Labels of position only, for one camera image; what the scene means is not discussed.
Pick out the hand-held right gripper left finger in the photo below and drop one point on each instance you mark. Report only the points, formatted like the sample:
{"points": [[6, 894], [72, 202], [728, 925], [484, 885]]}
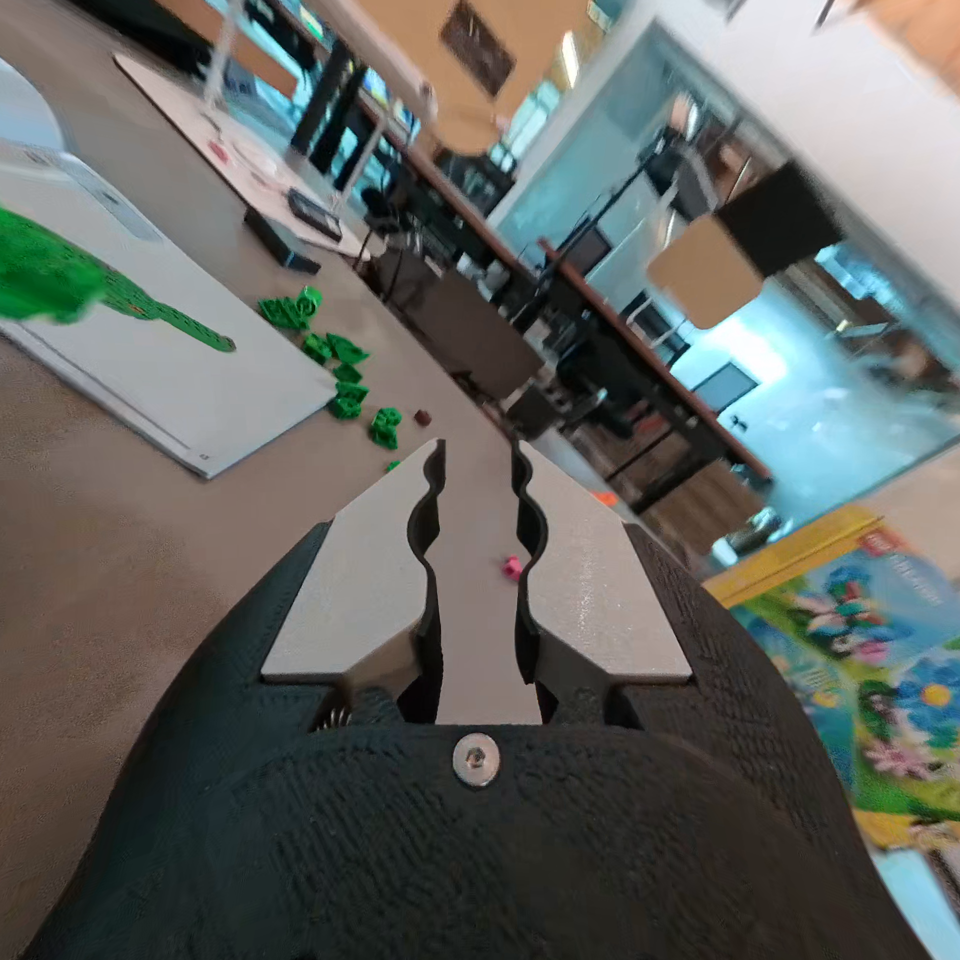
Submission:
{"points": [[352, 592]]}

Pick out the white instruction booklet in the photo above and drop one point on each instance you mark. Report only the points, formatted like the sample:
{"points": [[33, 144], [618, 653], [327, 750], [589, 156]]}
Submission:
{"points": [[187, 390]]}

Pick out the cluster of small green bricks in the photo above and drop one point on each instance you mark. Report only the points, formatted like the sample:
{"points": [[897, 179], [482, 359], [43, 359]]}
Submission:
{"points": [[330, 360]]}

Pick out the large tan wooden board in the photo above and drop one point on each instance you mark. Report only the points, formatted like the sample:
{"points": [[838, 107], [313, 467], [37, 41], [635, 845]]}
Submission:
{"points": [[450, 60]]}

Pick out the magenta small brick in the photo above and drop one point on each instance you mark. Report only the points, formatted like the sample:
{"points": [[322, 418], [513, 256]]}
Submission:
{"points": [[512, 566]]}

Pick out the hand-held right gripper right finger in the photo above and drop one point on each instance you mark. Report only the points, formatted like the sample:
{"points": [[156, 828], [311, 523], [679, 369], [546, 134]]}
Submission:
{"points": [[607, 600]]}

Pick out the grey desk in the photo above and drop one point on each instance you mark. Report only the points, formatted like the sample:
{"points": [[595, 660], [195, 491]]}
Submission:
{"points": [[112, 562]]}

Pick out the small tan rounded board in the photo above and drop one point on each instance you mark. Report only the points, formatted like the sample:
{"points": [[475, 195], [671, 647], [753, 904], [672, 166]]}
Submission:
{"points": [[705, 270]]}

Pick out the black box blue edge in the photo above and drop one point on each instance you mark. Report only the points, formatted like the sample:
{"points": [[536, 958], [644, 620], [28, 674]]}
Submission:
{"points": [[281, 241]]}

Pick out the green brick leaf build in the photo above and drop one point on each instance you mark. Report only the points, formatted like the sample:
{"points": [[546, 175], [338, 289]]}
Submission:
{"points": [[45, 277]]}

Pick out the small orange object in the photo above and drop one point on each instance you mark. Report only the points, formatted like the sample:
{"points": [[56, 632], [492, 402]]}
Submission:
{"points": [[604, 496]]}

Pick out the black square panel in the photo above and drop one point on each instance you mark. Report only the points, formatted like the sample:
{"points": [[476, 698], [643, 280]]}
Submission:
{"points": [[780, 217]]}

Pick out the colourful toy box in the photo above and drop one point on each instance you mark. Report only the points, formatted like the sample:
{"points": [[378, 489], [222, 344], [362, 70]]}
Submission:
{"points": [[847, 675]]}

